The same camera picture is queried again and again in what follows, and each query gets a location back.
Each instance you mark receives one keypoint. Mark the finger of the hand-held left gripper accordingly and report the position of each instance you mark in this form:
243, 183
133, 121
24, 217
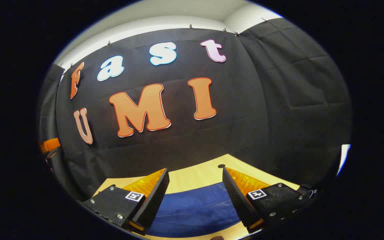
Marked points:
50, 145

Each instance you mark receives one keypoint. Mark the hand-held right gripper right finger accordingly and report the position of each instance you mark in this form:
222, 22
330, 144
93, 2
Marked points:
237, 200

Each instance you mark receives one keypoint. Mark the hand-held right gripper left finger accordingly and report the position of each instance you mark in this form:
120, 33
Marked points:
153, 200

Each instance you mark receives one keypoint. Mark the blue denim jeans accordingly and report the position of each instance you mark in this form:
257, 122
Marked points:
195, 210

